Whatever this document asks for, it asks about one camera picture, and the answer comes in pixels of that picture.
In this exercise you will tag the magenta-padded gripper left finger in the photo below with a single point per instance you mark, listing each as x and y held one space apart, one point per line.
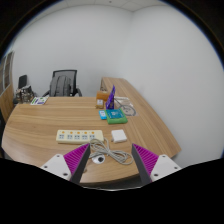
60 165

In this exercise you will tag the white round plug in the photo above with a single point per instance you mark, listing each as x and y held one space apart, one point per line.
98 159

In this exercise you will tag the wooden shelf cabinet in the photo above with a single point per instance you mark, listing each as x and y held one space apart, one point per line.
6 90

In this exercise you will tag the brown cardboard box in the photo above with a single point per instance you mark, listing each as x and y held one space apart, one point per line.
101 95

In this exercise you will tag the clear plastic bag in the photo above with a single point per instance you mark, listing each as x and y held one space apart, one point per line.
128 108

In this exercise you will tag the cream power strip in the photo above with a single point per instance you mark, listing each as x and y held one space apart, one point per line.
78 136

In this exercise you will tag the black mesh office chair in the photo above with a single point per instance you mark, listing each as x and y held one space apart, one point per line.
73 75

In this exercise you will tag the teal flat packet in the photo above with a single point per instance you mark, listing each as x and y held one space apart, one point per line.
115 114

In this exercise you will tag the small blue packet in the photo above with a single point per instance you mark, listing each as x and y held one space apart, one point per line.
103 115

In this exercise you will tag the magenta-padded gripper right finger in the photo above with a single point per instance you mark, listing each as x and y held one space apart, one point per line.
163 165

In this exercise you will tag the white charger block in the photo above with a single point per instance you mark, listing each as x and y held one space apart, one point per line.
119 136

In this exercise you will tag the grey backpack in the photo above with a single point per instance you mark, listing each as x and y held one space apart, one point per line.
60 86

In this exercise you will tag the green and purple booklet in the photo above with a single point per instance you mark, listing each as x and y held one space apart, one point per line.
39 100

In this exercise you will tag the purple standing pouch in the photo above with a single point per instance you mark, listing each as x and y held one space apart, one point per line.
111 100

